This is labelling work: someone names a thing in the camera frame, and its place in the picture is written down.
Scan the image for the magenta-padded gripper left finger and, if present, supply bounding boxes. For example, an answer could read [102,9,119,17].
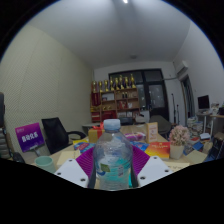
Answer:
[53,146,96,189]

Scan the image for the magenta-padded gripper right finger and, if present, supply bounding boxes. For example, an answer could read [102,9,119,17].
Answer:
[130,145,174,188]

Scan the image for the clear plastic water bottle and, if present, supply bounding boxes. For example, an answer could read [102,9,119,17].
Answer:
[93,118,134,192]

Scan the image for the pale yellow notepad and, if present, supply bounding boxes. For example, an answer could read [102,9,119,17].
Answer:
[56,149,82,167]

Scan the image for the red orange booklet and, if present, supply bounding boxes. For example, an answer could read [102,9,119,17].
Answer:
[144,141,171,160]

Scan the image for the yellow envelope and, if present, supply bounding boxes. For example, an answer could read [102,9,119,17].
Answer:
[163,161,191,173]

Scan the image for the blue patterned booklet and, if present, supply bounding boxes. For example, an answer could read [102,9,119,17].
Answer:
[130,141,150,153]
[73,142,97,154]

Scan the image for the pale green ribbed cup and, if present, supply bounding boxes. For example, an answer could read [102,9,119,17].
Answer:
[34,155,57,174]

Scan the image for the orange standing card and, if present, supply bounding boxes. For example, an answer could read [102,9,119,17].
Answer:
[145,121,159,144]

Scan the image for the pink box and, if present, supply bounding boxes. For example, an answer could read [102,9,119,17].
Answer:
[124,131,147,142]

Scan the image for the pink flowers in white pot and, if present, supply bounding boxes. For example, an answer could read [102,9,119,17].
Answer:
[168,125,191,160]

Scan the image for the black office chair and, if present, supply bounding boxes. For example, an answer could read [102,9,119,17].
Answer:
[41,116,87,155]

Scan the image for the yellow gift box red ribbon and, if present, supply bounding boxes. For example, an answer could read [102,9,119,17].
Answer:
[87,122,106,144]

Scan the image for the small round table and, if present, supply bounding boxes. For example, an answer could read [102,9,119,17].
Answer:
[82,121,101,134]

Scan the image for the purple sign board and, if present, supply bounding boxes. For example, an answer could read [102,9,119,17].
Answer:
[14,122,46,154]

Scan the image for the stack of books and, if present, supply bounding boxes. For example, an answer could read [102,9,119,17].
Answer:
[186,116,204,134]

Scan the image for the black microphone stand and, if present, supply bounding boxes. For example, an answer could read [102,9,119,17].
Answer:
[170,93,181,124]

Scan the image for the cluttered side desk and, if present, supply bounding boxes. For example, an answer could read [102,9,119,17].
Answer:
[196,109,224,161]

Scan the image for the wooden shelf unit with trophies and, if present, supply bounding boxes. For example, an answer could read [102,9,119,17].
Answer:
[89,73,141,124]

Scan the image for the black computer monitor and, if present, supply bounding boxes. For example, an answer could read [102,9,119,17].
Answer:
[197,94,211,112]

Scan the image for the black brown-trimmed bag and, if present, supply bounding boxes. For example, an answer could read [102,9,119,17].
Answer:
[0,92,6,129]

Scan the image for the white wall air conditioner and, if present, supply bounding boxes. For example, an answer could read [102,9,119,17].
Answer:
[175,59,190,75]

